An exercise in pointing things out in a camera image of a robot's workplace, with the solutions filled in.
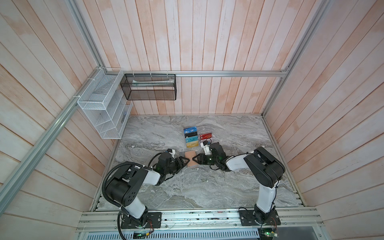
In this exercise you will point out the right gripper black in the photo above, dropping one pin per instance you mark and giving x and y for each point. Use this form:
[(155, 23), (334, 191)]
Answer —
[(201, 160)]

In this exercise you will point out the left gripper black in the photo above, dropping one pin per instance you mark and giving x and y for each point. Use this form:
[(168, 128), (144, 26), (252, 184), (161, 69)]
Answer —
[(180, 166)]

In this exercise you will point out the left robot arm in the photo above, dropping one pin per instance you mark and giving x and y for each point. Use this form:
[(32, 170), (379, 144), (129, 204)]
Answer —
[(122, 183)]

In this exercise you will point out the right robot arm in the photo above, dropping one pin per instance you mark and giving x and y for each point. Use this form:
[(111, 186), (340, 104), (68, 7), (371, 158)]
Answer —
[(265, 167)]

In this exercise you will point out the yellow VIP card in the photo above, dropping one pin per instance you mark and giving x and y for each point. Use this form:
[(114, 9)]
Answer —
[(192, 144)]

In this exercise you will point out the teal VIP card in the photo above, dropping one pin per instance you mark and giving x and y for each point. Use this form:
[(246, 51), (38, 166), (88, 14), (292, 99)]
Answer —
[(191, 139)]

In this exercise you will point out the black card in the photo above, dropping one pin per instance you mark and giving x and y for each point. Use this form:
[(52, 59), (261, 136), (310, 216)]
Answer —
[(192, 134)]

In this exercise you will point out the red card on stand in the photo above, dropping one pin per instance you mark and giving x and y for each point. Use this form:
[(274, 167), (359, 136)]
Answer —
[(206, 136)]

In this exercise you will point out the blue card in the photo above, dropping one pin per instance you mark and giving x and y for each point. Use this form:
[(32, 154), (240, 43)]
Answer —
[(190, 130)]

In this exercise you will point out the black mesh basket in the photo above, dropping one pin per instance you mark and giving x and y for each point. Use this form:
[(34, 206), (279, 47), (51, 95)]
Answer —
[(149, 87)]

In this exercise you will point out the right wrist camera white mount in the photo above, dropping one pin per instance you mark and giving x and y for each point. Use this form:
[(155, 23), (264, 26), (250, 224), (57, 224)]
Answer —
[(206, 149)]

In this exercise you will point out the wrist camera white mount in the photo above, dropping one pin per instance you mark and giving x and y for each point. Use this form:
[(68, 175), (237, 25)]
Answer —
[(206, 149), (172, 152)]

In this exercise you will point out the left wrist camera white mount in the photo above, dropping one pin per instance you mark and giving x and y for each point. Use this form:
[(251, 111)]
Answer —
[(172, 152)]

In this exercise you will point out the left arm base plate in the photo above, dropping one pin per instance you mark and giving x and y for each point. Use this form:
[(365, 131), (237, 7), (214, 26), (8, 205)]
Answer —
[(146, 221)]

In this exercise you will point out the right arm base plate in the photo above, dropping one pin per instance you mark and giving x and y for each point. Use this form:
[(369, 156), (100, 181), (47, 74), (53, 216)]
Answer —
[(249, 218)]

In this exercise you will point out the horizontal aluminium wall rail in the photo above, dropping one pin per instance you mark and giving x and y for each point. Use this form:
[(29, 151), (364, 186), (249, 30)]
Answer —
[(251, 73)]

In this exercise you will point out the white wire mesh shelf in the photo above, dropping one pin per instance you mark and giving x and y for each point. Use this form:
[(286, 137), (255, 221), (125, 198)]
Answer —
[(104, 103)]

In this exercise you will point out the aluminium front rail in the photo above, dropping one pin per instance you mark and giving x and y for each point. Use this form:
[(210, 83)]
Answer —
[(201, 219)]

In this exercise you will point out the left aluminium wall rail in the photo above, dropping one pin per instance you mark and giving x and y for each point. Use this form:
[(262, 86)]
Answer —
[(24, 169)]

